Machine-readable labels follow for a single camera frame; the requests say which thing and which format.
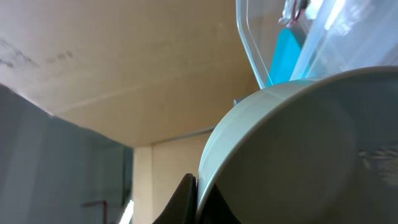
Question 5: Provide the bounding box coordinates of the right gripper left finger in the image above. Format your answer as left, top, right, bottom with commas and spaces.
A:
153, 173, 197, 224

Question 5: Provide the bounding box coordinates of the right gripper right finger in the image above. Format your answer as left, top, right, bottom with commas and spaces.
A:
199, 185, 241, 224

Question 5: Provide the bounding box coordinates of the grey bowl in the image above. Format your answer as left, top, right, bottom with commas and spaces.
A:
195, 66, 397, 223

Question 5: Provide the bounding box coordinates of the teal plastic serving tray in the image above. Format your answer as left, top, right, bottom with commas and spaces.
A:
266, 28, 307, 87

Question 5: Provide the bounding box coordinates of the clear plastic bin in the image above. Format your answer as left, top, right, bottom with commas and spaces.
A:
236, 0, 397, 88

